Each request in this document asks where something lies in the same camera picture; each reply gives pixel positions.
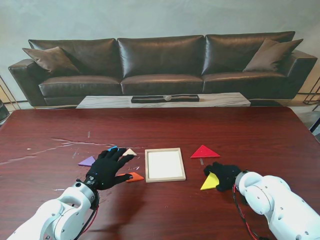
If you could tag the yellow large tangram triangle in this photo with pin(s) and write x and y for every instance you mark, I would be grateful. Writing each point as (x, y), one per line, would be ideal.
(209, 183)

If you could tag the dark brown leather sofa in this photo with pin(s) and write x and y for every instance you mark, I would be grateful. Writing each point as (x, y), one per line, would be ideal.
(162, 62)

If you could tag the natural wood small tangram triangle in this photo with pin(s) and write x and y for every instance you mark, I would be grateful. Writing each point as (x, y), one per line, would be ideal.
(131, 152)

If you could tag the purple medium tangram triangle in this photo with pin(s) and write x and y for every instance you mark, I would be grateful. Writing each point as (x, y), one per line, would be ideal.
(87, 162)

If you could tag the thin metal side table frame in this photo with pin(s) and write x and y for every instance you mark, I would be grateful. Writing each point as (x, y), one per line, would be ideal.
(8, 95)
(311, 96)

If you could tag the black rounded object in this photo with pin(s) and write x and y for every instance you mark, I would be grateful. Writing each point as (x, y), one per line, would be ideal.
(3, 112)

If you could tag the blue small tangram triangle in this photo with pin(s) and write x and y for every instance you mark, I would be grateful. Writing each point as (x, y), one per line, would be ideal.
(112, 149)

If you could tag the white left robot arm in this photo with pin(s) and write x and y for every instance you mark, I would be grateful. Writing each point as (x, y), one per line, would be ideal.
(62, 210)

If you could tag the wooden square puzzle tray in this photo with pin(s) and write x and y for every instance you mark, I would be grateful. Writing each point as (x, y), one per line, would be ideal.
(165, 165)

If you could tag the glass ball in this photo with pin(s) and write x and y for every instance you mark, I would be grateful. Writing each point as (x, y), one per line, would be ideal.
(167, 97)

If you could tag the long black decorative tray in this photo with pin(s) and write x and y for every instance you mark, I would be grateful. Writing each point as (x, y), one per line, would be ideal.
(150, 99)

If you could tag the brown sofa cushion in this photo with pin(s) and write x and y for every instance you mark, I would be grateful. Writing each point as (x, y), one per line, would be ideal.
(272, 56)
(52, 61)

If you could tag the marble coffee table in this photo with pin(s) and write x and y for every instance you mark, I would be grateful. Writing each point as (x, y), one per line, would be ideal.
(105, 101)

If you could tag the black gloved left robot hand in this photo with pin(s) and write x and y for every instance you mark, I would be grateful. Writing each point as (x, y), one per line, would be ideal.
(106, 170)

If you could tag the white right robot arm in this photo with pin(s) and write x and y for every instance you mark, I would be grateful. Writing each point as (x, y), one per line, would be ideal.
(272, 200)

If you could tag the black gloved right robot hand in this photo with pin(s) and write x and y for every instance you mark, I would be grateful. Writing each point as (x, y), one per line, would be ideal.
(226, 176)

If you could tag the orange tangram parallelogram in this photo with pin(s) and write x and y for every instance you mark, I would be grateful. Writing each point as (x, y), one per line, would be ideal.
(136, 177)

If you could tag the red large tangram triangle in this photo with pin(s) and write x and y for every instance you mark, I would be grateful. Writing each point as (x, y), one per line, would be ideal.
(203, 153)

